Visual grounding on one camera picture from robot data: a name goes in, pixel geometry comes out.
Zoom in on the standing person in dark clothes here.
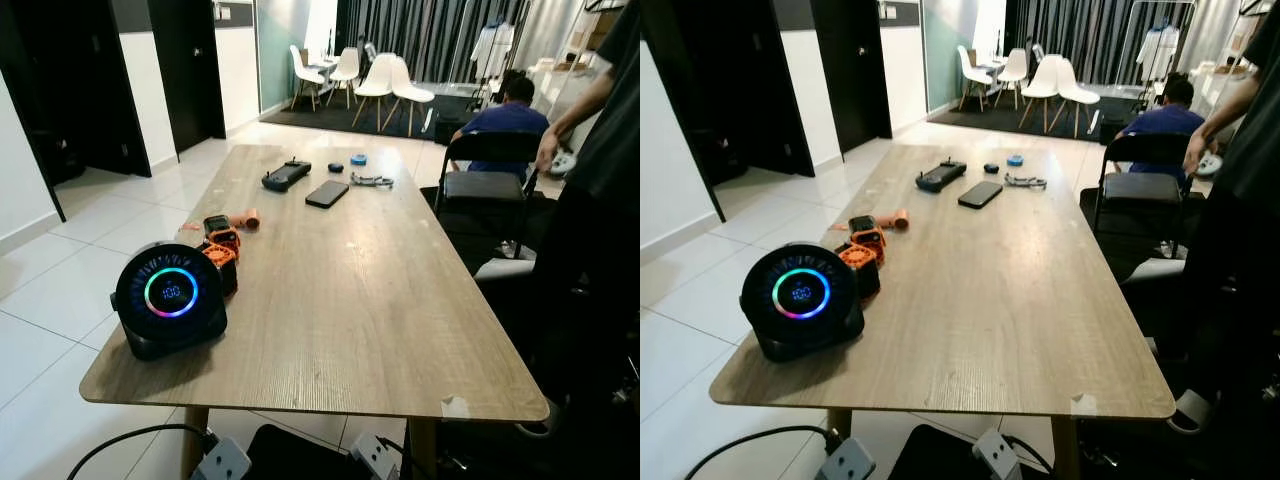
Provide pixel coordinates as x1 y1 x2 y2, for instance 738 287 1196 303
530 0 641 441
1165 0 1280 436

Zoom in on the black door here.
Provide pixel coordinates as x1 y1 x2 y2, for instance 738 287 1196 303
810 0 894 154
148 0 227 154
640 0 816 223
0 0 151 223

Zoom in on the seated person in blue shirt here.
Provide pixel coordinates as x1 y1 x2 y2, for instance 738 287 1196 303
1115 75 1206 176
452 75 551 186

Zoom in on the white hanging shirt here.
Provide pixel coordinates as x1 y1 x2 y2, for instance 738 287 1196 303
472 22 517 81
1137 25 1183 84

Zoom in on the salmon orange cylinder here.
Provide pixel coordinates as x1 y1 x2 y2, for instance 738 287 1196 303
180 208 261 233
830 208 911 233

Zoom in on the grey curtain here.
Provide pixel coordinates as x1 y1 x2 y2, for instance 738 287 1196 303
1003 0 1246 86
335 0 591 86

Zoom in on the black smartphone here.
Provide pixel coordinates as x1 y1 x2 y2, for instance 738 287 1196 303
305 180 351 209
957 181 1004 210

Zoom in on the black floor mat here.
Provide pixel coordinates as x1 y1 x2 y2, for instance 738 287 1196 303
888 425 1056 480
245 423 413 480

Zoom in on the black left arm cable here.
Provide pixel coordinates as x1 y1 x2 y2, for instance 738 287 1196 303
685 425 843 480
65 423 216 480

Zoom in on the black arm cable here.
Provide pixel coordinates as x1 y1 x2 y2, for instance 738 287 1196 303
685 425 843 480
395 440 441 471
1018 435 1056 473
65 423 216 480

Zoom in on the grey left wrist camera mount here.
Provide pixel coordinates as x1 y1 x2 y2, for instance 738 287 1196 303
815 437 878 480
190 435 253 480

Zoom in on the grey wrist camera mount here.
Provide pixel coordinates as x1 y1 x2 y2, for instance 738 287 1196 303
350 432 401 480
815 437 878 480
972 428 1023 480
190 435 253 480

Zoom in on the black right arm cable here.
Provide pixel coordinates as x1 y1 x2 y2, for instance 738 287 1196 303
1018 435 1056 473
395 440 441 471

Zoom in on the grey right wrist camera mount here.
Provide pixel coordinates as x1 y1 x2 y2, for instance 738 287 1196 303
972 428 1023 480
350 432 401 480

